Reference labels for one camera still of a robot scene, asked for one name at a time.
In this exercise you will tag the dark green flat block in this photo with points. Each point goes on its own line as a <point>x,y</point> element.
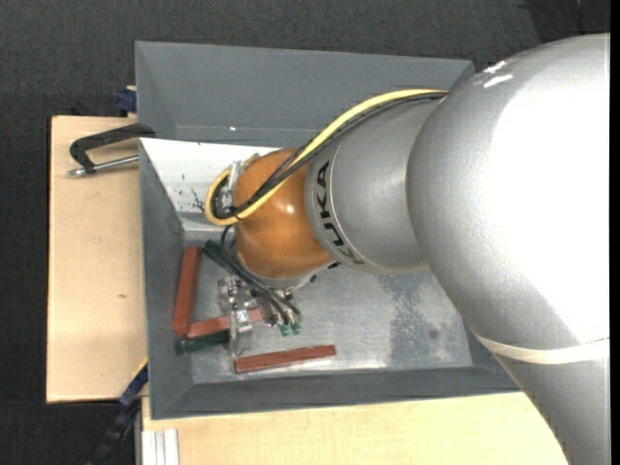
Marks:
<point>201,343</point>
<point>215,252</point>

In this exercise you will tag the grey metal bin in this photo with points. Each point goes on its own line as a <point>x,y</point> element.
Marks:
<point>339,318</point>

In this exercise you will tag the pale wood flat board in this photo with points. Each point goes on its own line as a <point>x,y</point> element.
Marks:
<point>92,269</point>

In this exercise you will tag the red-brown flat block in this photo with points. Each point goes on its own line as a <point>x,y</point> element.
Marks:
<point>188,288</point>
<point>208,327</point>
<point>286,358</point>

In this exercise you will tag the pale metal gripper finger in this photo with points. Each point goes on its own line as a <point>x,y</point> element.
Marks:
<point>228,290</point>
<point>244,319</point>

